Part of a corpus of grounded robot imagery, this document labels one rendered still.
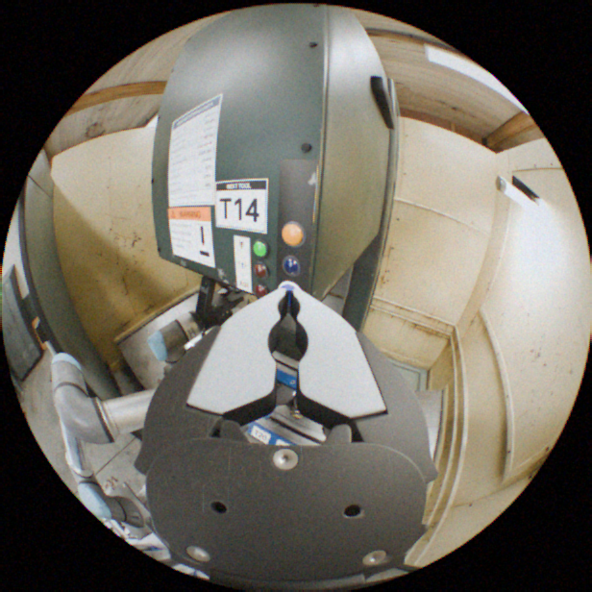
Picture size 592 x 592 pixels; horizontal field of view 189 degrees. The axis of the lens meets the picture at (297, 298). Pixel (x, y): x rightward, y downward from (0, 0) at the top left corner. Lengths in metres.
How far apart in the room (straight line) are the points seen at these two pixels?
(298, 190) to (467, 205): 1.15
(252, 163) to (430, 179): 1.09
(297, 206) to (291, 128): 0.10
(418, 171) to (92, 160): 1.88
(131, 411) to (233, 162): 0.46
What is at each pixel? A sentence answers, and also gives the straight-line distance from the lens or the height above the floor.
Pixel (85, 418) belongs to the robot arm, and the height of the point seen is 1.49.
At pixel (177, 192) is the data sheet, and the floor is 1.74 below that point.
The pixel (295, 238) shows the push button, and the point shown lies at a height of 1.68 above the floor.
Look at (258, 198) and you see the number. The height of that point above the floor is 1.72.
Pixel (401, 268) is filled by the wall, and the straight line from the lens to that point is 1.30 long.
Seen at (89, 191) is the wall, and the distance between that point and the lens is 1.42.
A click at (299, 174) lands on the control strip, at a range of 0.23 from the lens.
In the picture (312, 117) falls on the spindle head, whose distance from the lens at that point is 0.24.
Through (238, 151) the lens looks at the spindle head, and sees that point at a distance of 0.29.
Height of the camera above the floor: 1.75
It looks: 33 degrees down
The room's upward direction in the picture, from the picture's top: 4 degrees clockwise
